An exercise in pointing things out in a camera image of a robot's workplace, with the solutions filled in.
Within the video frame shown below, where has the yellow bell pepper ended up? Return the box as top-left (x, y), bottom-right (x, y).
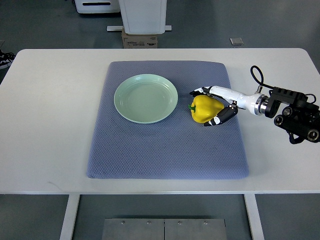
top-left (188, 95), bottom-right (224, 124)

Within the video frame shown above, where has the cardboard box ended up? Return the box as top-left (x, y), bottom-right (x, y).
top-left (121, 28), bottom-right (158, 49)

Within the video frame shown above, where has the white cabinet with slot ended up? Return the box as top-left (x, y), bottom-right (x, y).
top-left (74, 0), bottom-right (120, 14)

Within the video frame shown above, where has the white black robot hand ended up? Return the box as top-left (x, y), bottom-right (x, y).
top-left (190, 86), bottom-right (268, 126)

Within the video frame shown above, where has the white left table leg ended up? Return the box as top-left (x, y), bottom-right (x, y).
top-left (59, 194), bottom-right (80, 240)

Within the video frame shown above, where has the light green plate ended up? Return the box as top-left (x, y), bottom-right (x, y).
top-left (113, 74), bottom-right (179, 124)

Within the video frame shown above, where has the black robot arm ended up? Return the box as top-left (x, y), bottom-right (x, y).
top-left (250, 65), bottom-right (320, 145)

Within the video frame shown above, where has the white pedestal stand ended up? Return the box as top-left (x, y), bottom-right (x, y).
top-left (106, 0), bottom-right (172, 35)

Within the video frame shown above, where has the white right table leg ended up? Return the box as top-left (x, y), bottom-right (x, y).
top-left (244, 193), bottom-right (265, 240)

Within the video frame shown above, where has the grey floor socket plate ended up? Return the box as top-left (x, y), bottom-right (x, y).
top-left (229, 37), bottom-right (244, 46)

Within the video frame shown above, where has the black white shoe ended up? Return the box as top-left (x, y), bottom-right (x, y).
top-left (0, 50), bottom-right (16, 70)

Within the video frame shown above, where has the white table leg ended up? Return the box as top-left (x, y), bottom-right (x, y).
top-left (244, 193), bottom-right (265, 240)
top-left (59, 194), bottom-right (80, 240)

